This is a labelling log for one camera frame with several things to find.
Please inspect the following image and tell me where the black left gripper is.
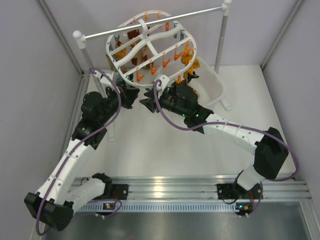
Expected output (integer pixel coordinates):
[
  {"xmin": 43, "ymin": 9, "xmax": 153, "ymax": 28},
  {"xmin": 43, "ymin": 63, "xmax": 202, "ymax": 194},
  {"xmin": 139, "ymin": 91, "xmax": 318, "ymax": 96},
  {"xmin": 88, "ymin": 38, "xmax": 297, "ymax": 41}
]
[{"xmin": 98, "ymin": 82, "xmax": 140, "ymax": 125}]

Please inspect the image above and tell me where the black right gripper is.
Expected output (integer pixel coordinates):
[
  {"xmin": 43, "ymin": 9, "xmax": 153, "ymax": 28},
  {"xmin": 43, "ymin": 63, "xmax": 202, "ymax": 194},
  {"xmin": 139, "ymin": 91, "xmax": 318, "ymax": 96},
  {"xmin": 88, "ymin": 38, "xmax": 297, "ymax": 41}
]
[{"xmin": 140, "ymin": 87, "xmax": 189, "ymax": 118}]

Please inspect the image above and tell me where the white round sock hanger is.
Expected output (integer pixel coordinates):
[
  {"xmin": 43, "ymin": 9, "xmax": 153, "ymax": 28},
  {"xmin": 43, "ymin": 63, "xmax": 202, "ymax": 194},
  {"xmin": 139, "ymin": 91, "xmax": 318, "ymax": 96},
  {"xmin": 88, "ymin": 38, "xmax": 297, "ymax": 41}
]
[{"xmin": 106, "ymin": 10, "xmax": 197, "ymax": 88}]

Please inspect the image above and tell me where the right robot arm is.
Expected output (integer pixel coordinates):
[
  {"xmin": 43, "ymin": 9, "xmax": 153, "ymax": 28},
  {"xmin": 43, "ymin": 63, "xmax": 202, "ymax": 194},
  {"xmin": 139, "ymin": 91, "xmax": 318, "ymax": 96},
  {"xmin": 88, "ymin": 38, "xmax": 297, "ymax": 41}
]
[{"xmin": 140, "ymin": 83, "xmax": 289, "ymax": 199}]

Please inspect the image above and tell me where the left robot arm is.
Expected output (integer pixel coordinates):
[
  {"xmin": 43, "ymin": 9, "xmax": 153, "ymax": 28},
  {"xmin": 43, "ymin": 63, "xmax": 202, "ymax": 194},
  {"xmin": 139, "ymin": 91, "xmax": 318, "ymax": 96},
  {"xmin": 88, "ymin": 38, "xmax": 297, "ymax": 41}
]
[{"xmin": 24, "ymin": 86, "xmax": 140, "ymax": 231}]

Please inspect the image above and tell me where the white rack foot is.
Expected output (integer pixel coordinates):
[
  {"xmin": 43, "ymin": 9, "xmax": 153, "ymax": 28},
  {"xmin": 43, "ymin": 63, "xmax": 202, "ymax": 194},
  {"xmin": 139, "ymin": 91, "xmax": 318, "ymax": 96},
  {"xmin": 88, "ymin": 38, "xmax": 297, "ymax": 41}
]
[{"xmin": 107, "ymin": 120, "xmax": 115, "ymax": 142}]

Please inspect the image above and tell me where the mustard yellow sock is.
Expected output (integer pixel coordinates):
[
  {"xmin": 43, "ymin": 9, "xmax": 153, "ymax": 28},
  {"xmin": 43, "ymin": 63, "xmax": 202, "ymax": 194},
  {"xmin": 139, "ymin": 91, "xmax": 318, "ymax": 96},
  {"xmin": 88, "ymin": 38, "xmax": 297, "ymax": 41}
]
[{"xmin": 180, "ymin": 46, "xmax": 200, "ymax": 83}]

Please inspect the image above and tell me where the white plastic basin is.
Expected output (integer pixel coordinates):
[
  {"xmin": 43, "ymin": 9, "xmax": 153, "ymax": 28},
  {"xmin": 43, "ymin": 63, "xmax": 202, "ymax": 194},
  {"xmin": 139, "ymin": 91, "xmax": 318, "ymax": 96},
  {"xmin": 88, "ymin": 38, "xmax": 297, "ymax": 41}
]
[{"xmin": 186, "ymin": 56, "xmax": 225, "ymax": 107}]

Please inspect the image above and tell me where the grey metal rack pole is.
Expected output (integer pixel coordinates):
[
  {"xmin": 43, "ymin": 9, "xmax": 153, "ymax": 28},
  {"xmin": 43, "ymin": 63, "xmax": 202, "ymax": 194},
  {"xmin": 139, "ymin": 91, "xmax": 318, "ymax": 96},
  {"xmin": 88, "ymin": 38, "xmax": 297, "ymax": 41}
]
[{"xmin": 80, "ymin": 42, "xmax": 102, "ymax": 93}]

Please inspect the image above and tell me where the grey horizontal rack bar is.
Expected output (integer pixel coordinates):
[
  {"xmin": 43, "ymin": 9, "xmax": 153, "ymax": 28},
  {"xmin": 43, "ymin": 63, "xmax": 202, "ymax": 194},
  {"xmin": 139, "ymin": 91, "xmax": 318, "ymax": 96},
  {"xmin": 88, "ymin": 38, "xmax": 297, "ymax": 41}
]
[{"xmin": 72, "ymin": 0, "xmax": 233, "ymax": 49}]

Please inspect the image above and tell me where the right grey rack pole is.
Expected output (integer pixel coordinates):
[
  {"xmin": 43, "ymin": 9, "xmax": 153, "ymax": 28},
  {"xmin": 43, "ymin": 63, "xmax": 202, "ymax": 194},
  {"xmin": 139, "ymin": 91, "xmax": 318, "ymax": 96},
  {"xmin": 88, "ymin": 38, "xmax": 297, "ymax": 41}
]
[{"xmin": 214, "ymin": 10, "xmax": 229, "ymax": 74}]

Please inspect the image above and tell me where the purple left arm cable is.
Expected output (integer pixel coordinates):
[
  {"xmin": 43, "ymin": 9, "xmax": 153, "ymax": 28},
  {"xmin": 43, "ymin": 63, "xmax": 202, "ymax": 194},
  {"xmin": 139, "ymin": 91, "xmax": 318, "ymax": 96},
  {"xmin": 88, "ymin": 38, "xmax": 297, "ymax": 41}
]
[{"xmin": 36, "ymin": 66, "xmax": 123, "ymax": 237}]

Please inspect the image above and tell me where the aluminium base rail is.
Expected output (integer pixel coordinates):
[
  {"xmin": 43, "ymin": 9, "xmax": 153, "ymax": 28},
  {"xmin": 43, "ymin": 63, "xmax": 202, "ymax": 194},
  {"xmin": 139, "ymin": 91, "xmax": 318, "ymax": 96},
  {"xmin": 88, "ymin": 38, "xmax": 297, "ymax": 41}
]
[{"xmin": 78, "ymin": 175, "xmax": 312, "ymax": 216}]

